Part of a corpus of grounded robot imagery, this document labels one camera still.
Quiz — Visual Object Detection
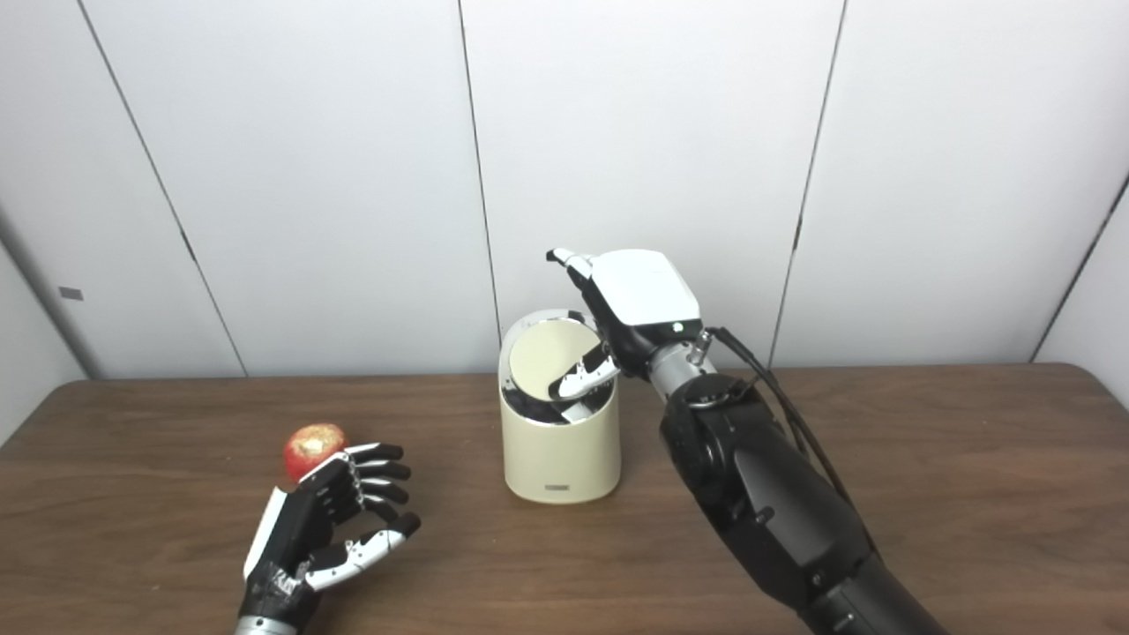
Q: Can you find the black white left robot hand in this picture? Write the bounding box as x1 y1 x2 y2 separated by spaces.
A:
238 443 422 623

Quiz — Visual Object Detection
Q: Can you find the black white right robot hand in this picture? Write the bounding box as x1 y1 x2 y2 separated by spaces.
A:
547 248 707 400

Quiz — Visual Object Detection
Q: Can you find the red apple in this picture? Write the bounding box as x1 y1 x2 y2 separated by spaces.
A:
282 423 350 484

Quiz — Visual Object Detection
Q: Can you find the cream-colored round bin lid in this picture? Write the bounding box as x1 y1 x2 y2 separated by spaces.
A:
507 319 605 402

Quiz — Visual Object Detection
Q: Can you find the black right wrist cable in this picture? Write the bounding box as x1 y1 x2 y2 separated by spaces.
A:
706 326 879 552

